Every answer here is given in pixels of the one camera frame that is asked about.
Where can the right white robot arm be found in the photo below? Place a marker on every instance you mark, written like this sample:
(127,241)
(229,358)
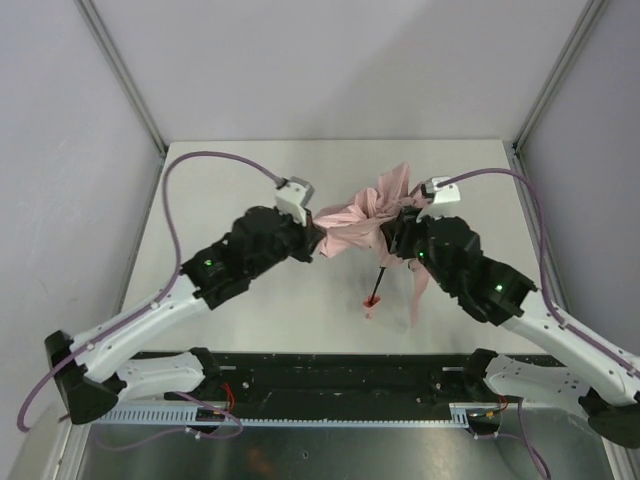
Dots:
(596,381)

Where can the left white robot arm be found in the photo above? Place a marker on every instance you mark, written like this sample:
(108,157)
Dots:
(97,370)

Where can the pink folding umbrella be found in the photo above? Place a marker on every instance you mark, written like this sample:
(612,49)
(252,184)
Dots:
(358,223)

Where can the left aluminium frame post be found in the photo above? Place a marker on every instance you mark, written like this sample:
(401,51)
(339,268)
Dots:
(108,48)

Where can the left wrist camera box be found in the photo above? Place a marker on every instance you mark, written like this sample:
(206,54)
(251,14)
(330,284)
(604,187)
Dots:
(292,198)

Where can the aluminium frame post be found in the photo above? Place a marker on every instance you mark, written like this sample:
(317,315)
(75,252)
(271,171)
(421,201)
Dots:
(108,48)
(576,42)

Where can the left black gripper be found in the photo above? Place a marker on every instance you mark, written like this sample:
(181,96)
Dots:
(304,241)

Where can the right aluminium frame post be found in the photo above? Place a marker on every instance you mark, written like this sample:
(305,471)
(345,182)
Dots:
(576,42)

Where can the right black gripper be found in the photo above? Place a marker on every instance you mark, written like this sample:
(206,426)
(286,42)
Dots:
(396,236)

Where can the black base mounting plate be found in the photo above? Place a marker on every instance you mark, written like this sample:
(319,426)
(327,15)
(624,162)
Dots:
(338,387)

